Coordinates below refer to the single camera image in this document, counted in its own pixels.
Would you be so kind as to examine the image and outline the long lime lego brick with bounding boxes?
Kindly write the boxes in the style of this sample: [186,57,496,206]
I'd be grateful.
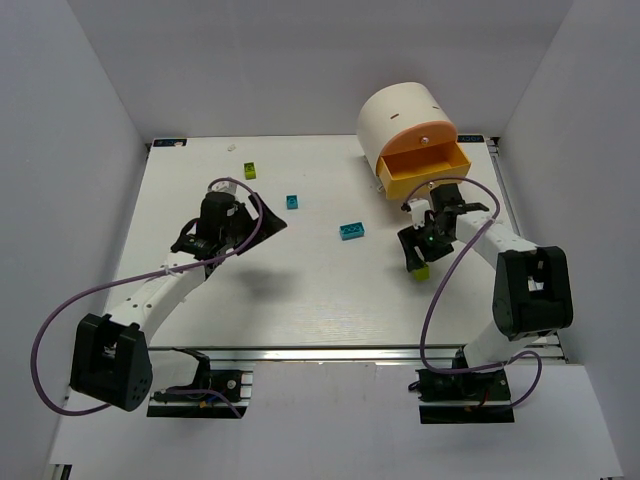
[411,265,430,282]

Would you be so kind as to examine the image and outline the yellow drawer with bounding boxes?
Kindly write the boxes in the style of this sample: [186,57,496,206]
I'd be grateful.
[376,142,471,200]

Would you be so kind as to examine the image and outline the lime square lego brick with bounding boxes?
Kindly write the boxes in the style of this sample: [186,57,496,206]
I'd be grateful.
[243,162,257,180]

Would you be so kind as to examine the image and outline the orange drawer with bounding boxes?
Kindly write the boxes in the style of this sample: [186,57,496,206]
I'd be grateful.
[380,121,458,156]

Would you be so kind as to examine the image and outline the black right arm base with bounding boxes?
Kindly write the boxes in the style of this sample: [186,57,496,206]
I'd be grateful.
[407,369,515,425]

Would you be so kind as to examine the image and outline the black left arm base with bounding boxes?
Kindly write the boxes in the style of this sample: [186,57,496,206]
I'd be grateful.
[147,348,253,420]

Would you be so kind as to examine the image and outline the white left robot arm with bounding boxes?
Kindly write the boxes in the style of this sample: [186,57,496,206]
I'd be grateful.
[70,192,287,411]

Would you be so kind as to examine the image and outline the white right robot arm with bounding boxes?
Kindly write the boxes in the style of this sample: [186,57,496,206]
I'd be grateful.
[398,177,574,375]

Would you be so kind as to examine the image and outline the small teal lego brick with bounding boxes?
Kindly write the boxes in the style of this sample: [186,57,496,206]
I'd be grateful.
[286,195,299,210]

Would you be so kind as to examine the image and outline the long teal lego brick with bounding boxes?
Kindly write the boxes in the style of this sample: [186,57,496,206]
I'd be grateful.
[339,222,365,241]

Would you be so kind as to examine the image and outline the white cylindrical drawer cabinet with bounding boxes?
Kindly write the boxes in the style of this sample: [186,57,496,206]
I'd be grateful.
[356,82,455,179]

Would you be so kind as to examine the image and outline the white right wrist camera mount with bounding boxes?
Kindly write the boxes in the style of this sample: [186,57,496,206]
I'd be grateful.
[401,198,430,229]

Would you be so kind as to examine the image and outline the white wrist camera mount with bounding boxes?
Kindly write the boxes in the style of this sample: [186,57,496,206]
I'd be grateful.
[205,178,237,202]
[401,198,430,229]

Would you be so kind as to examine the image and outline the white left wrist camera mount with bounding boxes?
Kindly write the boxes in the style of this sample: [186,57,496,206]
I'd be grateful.
[205,178,237,202]

